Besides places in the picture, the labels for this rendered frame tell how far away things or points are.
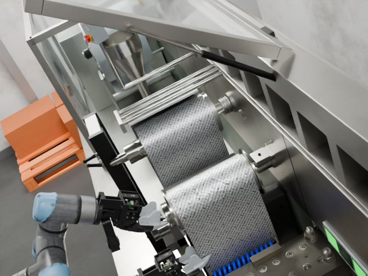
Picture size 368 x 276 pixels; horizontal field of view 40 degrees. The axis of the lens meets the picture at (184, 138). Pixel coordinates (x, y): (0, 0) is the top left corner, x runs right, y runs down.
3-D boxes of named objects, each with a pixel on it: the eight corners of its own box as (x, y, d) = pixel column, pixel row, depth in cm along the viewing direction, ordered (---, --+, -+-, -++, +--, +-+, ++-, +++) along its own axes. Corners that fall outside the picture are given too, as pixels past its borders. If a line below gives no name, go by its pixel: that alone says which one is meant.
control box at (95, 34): (85, 44, 173) (71, 18, 168) (101, 34, 175) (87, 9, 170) (93, 47, 168) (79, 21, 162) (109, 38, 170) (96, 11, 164)
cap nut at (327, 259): (319, 258, 141) (316, 247, 139) (331, 251, 142) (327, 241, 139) (326, 266, 138) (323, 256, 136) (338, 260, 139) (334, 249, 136)
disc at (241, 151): (247, 175, 157) (233, 139, 148) (248, 174, 157) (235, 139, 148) (268, 203, 145) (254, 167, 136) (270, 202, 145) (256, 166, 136)
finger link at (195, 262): (208, 250, 143) (179, 265, 143) (215, 263, 146) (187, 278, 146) (205, 243, 146) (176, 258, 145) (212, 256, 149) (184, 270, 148)
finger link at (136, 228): (154, 229, 137) (123, 226, 134) (153, 234, 137) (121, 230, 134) (151, 219, 141) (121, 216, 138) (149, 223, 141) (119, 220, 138)
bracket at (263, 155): (250, 158, 147) (248, 153, 146) (268, 149, 148) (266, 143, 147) (257, 166, 143) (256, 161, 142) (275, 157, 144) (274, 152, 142)
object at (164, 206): (157, 199, 146) (164, 214, 140) (164, 196, 146) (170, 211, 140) (167, 217, 150) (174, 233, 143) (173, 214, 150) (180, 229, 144)
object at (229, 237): (208, 274, 153) (187, 234, 143) (277, 237, 154) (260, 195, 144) (209, 275, 152) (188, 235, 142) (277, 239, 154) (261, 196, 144)
